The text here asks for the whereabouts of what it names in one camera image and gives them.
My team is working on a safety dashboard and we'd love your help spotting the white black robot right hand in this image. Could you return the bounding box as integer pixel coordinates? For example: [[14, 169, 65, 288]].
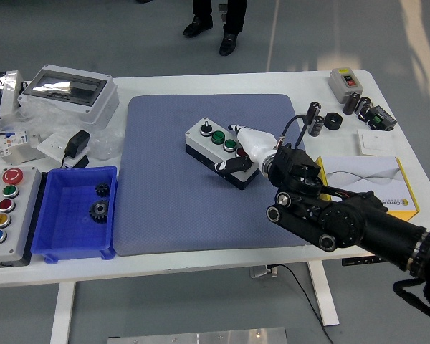
[[214, 123, 277, 176]]

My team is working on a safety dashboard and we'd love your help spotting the yellow and white cardboard box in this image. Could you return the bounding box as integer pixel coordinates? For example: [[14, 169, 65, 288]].
[[315, 156, 420, 221]]

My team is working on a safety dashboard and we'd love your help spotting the black table control panel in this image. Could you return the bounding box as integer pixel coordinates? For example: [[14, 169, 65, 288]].
[[342, 254, 384, 267]]

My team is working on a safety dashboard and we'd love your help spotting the white table leg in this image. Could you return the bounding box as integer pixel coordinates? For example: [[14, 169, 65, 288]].
[[49, 282, 76, 344], [307, 260, 340, 327]]

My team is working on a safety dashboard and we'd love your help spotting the black hex nut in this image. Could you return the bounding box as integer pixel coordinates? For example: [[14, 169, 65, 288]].
[[324, 112, 344, 130]]

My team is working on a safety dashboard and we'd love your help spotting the clear plastic bag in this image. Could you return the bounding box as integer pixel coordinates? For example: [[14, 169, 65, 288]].
[[0, 96, 125, 162]]

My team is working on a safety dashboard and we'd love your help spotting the blue plastic bin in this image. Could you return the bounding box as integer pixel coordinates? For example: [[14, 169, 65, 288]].
[[31, 166, 118, 264]]

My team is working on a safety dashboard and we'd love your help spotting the grey four-button control box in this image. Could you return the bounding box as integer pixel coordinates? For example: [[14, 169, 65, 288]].
[[185, 118, 261, 191]]

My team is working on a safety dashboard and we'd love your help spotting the grey enclosure with clear lid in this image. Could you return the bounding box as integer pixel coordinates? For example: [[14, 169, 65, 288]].
[[17, 64, 120, 125]]

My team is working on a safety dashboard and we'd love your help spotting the grey under-table box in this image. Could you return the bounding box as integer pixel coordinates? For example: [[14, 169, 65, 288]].
[[249, 264, 279, 279]]

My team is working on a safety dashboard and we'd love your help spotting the black power adapter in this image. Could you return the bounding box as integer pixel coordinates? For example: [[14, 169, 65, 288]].
[[59, 129, 92, 169]]

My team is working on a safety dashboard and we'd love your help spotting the white and black device box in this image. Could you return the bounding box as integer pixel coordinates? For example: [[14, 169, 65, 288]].
[[0, 70, 25, 135]]

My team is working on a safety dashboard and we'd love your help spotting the large black gear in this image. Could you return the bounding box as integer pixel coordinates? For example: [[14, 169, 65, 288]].
[[88, 199, 110, 225]]

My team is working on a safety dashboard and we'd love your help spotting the white wall socket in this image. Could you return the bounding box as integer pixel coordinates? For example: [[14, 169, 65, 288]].
[[37, 133, 89, 168]]

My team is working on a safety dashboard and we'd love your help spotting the black module with green terminal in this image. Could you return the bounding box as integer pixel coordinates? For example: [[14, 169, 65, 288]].
[[358, 104, 398, 132]]

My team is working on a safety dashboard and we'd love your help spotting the grey five-button control box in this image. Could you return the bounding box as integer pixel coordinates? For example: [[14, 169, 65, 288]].
[[0, 166, 44, 268]]

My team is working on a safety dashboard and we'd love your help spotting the person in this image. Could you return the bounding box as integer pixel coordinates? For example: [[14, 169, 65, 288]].
[[182, 0, 248, 57]]

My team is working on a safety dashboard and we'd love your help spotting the black floor cable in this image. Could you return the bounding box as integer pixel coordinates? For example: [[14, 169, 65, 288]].
[[272, 264, 334, 344]]

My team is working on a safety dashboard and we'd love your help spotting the blue-grey table mat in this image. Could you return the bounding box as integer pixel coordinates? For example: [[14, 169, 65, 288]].
[[113, 93, 326, 257]]

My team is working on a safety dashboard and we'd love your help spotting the grey red-black switch box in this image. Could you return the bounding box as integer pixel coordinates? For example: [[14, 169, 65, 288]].
[[328, 67, 363, 104]]

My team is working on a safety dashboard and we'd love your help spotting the grey metal floor plate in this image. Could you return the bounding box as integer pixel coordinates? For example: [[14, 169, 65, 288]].
[[106, 326, 288, 344]]

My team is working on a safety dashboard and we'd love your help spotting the white wall switch panel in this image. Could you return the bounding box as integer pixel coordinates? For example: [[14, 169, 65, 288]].
[[357, 128, 396, 156]]

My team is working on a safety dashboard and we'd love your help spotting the white circuit breaker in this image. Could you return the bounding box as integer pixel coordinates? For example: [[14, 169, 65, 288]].
[[0, 129, 33, 158]]

